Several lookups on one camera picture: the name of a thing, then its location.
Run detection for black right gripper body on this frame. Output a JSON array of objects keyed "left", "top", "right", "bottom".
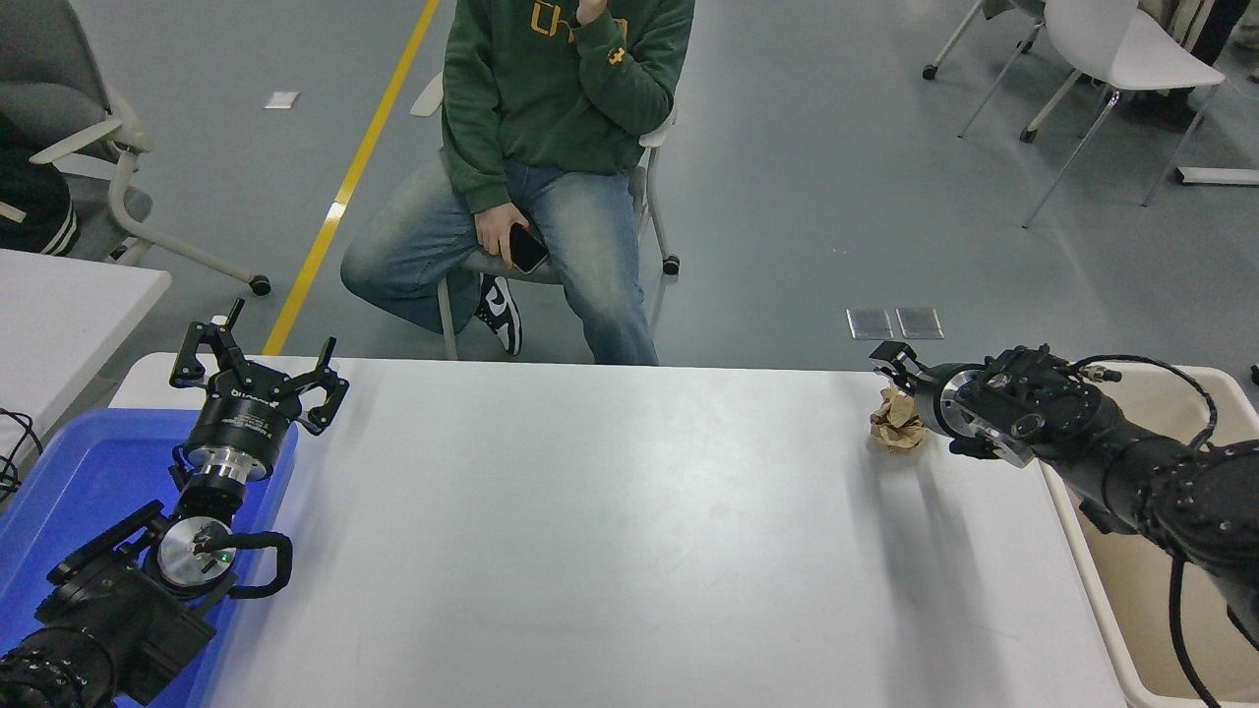
[{"left": 911, "top": 362, "right": 953, "bottom": 439}]

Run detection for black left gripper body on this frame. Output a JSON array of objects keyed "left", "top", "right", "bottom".
[{"left": 184, "top": 375, "right": 302, "bottom": 465}]

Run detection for tan paper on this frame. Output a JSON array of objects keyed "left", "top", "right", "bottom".
[{"left": 869, "top": 385, "right": 928, "bottom": 455}]

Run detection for black smartphone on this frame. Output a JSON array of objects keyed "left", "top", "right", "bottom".
[{"left": 509, "top": 222, "right": 552, "bottom": 275}]

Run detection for person's right hand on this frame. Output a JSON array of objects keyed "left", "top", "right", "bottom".
[{"left": 476, "top": 204, "right": 533, "bottom": 269}]

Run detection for white side table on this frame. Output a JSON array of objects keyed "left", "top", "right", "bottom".
[{"left": 0, "top": 249, "right": 173, "bottom": 463}]

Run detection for blue plastic tray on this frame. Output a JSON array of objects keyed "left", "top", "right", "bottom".
[{"left": 0, "top": 408, "right": 299, "bottom": 708}]

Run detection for person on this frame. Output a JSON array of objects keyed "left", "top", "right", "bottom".
[
  {"left": 340, "top": 0, "right": 696, "bottom": 367},
  {"left": 1121, "top": 0, "right": 1259, "bottom": 134},
  {"left": 0, "top": 113, "right": 80, "bottom": 259}
]

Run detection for large pale plastic bin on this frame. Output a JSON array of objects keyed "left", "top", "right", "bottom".
[{"left": 1041, "top": 364, "right": 1259, "bottom": 708}]

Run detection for grey office chair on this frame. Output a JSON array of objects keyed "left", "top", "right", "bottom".
[{"left": 0, "top": 0, "right": 272, "bottom": 297}]

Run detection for white table foot bar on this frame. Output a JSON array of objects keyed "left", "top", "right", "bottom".
[{"left": 1173, "top": 165, "right": 1259, "bottom": 188}]

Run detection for white-legged rolling chair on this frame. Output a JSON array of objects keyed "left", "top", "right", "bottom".
[{"left": 922, "top": 0, "right": 1046, "bottom": 82}]

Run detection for white plastic chair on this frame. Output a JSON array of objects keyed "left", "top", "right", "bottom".
[{"left": 959, "top": 0, "right": 1227, "bottom": 229}]

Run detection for black cables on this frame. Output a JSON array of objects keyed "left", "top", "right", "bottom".
[{"left": 0, "top": 406, "right": 45, "bottom": 507}]

